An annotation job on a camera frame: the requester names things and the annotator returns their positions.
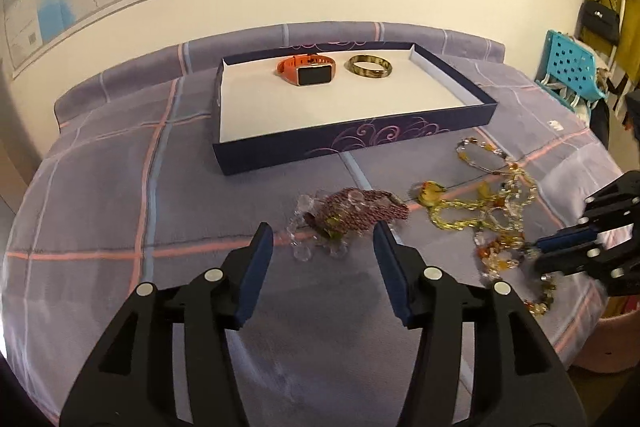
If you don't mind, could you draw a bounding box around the orange smartwatch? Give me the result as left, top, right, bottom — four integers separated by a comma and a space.
277, 54, 337, 88

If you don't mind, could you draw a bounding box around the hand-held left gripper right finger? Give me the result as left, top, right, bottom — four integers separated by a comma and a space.
372, 221, 587, 427

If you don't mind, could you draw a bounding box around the turquoise plastic basket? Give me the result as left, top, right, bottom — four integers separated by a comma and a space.
534, 29, 608, 110

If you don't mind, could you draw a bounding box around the navy jewelry box tray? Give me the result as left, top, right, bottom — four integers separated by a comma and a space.
211, 41, 499, 176

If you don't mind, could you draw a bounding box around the yellow bead necklace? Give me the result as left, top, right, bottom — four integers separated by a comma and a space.
429, 164, 540, 235

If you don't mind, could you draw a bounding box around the garnet bead bracelet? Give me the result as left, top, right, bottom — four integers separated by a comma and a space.
310, 188, 409, 239

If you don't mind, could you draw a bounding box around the tortoiseshell bangle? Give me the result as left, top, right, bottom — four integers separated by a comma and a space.
347, 54, 393, 80

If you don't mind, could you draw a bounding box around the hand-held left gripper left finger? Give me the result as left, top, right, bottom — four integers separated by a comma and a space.
59, 222, 275, 427

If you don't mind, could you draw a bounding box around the pink plastic tub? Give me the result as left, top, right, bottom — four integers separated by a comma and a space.
570, 312, 640, 374

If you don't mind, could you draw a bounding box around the amber pendant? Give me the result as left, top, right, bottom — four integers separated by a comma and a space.
419, 181, 447, 208

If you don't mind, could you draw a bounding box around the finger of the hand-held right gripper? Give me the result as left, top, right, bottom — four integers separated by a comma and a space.
579, 171, 640, 236
531, 228, 640, 297

